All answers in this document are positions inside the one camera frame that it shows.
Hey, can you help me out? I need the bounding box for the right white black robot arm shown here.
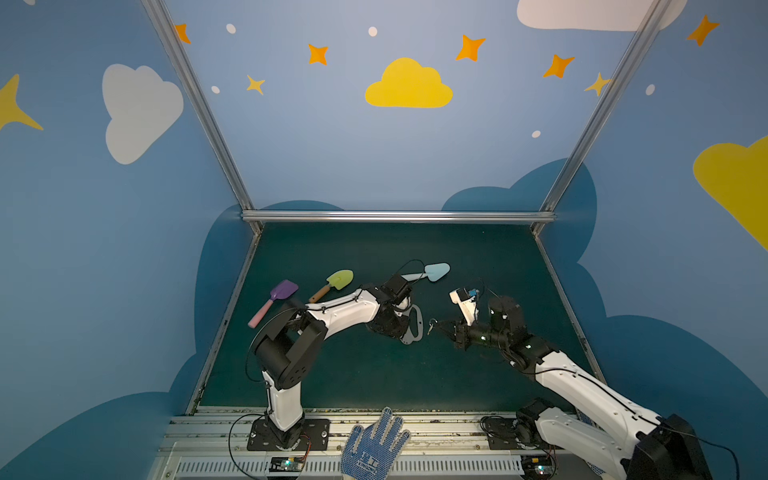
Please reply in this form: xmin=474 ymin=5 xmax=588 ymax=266
xmin=430 ymin=289 xmax=712 ymax=479

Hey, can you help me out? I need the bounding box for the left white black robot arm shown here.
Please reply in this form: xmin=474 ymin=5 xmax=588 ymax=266
xmin=247 ymin=274 xmax=412 ymax=451

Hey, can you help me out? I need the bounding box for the light blue toy shovel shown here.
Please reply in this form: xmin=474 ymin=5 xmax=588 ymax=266
xmin=402 ymin=263 xmax=451 ymax=283

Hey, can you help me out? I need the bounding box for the purple pink toy shovel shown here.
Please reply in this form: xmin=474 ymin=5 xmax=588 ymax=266
xmin=248 ymin=279 xmax=298 ymax=329

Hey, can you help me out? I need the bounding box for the blue dotted glove centre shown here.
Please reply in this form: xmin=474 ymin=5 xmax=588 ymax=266
xmin=341 ymin=407 xmax=411 ymax=480

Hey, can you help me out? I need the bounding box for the right green circuit board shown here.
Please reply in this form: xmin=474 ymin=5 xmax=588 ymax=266
xmin=521 ymin=456 xmax=557 ymax=480

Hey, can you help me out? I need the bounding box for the green circuit board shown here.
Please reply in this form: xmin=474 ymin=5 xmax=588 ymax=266
xmin=521 ymin=456 xmax=557 ymax=480
xmin=269 ymin=457 xmax=304 ymax=473

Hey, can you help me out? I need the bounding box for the left green circuit board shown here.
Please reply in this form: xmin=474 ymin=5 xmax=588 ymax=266
xmin=269 ymin=457 xmax=304 ymax=473

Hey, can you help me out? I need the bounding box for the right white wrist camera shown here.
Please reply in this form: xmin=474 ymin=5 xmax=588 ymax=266
xmin=449 ymin=288 xmax=478 ymax=326

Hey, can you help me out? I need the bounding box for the green toy shovel wooden handle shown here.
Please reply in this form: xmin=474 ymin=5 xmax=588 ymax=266
xmin=309 ymin=269 xmax=354 ymax=304

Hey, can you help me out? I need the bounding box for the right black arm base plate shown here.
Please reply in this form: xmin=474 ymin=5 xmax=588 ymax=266
xmin=479 ymin=415 xmax=558 ymax=450

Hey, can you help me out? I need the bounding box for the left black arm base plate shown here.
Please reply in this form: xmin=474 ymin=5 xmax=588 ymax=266
xmin=246 ymin=418 xmax=330 ymax=451

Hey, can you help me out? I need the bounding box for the aluminium rear frame bar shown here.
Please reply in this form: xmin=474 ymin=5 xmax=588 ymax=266
xmin=241 ymin=210 xmax=556 ymax=224

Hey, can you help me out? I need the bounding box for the aluminium front rail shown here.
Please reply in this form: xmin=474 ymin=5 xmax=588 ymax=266
xmin=148 ymin=407 xmax=546 ymax=479

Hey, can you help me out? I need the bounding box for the left aluminium frame post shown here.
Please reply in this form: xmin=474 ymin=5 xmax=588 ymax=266
xmin=141 ymin=0 xmax=253 ymax=214

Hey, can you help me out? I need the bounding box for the aluminium frame post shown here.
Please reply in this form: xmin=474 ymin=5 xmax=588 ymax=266
xmin=141 ymin=0 xmax=253 ymax=214
xmin=531 ymin=0 xmax=673 ymax=238

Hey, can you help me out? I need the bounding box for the right aluminium frame post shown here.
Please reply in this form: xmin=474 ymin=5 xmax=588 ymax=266
xmin=531 ymin=0 xmax=673 ymax=238

